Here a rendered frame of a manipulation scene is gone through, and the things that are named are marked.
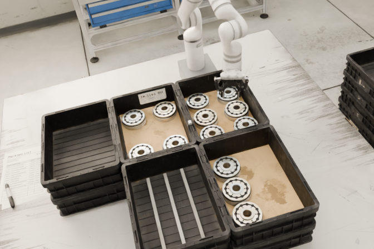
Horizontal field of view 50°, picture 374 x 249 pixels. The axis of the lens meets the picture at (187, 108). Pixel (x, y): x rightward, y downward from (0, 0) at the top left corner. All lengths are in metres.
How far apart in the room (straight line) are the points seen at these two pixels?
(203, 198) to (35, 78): 2.59
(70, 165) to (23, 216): 0.28
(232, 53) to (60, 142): 0.85
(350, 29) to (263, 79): 1.86
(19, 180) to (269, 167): 1.10
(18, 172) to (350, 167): 1.45
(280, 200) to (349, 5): 3.02
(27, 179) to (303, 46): 2.53
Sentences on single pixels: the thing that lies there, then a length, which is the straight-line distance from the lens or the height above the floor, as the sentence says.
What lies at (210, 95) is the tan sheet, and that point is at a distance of 1.90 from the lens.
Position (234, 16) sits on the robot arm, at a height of 1.32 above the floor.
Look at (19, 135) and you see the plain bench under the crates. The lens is 2.20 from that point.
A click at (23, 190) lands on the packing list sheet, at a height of 0.70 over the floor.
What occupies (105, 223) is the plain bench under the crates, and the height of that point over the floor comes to 0.70.
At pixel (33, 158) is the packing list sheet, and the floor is 0.70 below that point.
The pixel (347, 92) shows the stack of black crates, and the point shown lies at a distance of 2.66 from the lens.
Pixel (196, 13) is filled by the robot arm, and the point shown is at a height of 1.12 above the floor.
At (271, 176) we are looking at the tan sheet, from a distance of 1.57.
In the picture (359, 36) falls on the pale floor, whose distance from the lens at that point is 3.84.
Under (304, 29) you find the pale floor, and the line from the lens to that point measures 3.89.
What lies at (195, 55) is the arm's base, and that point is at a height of 0.90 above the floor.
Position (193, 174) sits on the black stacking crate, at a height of 0.83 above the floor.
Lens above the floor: 2.08
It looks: 43 degrees down
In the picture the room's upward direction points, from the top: 9 degrees counter-clockwise
